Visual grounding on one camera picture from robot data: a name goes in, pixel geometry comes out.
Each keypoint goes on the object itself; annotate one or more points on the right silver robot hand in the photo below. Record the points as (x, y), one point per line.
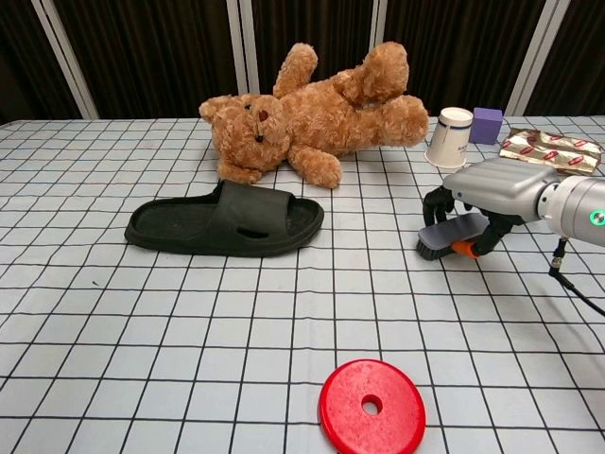
(501, 184)

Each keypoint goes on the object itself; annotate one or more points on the grey cleaning brush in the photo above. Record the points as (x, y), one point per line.
(444, 232)

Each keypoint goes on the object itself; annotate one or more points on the black rubber slipper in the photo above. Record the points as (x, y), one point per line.
(255, 208)

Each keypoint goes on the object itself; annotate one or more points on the gold foil snack wrapper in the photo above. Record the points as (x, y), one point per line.
(548, 149)

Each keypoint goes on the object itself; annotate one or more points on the purple cube block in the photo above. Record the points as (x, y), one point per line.
(487, 125)

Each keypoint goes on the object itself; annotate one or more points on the white paper cup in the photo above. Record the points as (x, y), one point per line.
(446, 142)

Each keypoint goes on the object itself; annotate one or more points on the dark brown partition panel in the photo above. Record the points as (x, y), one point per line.
(454, 57)
(151, 57)
(581, 57)
(19, 57)

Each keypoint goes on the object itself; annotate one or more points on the brown plush teddy bear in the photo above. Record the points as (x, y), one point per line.
(321, 109)

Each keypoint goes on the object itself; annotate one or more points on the red disc with hole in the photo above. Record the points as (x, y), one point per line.
(345, 406)

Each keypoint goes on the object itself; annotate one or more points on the white checkered tablecloth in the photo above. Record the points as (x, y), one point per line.
(142, 331)

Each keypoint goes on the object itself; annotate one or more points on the white partition frame post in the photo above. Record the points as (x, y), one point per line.
(66, 59)
(235, 28)
(536, 57)

